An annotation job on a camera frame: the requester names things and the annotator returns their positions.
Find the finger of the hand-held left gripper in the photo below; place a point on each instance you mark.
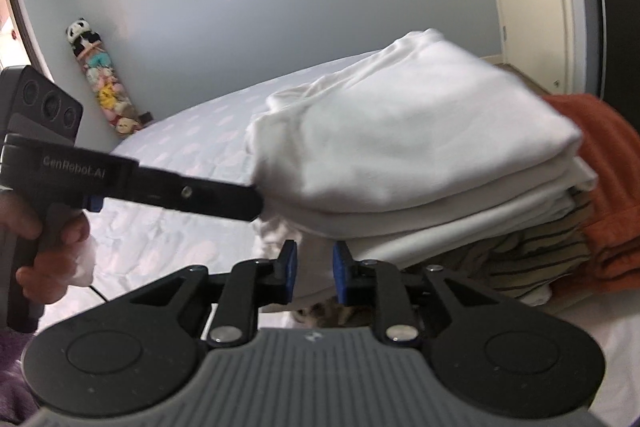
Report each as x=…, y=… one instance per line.
x=210, y=199

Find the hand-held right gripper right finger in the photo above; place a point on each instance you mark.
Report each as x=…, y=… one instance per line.
x=341, y=274

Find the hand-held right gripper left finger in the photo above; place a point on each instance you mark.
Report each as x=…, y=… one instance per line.
x=291, y=269

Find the white thick sweatshirt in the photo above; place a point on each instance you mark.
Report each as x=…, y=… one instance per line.
x=400, y=122

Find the person's left hand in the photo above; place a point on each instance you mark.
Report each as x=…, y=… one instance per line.
x=50, y=279

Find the patterned fabric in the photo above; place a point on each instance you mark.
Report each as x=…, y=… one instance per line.
x=325, y=314

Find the polka dot bed sheet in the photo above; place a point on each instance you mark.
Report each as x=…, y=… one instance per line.
x=190, y=142

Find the clear tube of plush toys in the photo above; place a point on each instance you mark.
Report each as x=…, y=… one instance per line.
x=107, y=92

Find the panda plush toy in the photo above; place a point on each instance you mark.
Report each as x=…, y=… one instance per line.
x=80, y=32

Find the striped garment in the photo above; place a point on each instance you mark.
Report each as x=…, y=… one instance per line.
x=525, y=252

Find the orange garment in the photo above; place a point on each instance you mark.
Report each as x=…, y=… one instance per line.
x=610, y=167

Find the cream door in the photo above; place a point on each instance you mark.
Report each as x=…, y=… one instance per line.
x=520, y=7

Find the black wall socket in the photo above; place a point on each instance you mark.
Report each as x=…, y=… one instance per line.
x=146, y=117

